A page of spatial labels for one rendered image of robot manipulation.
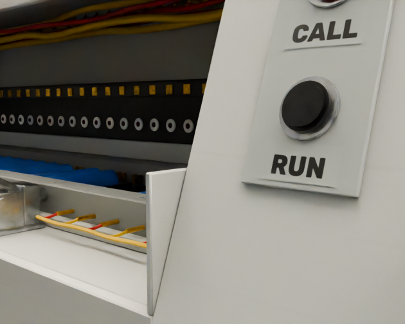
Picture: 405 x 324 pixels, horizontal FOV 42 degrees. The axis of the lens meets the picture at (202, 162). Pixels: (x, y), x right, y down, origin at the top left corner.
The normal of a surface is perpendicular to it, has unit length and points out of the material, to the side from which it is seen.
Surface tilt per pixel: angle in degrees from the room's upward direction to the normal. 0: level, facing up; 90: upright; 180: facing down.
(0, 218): 90
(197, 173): 90
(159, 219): 90
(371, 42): 90
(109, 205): 109
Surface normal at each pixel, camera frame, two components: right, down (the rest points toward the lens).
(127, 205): -0.67, 0.08
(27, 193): 0.74, 0.07
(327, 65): -0.64, -0.25
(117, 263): 0.00, -0.99
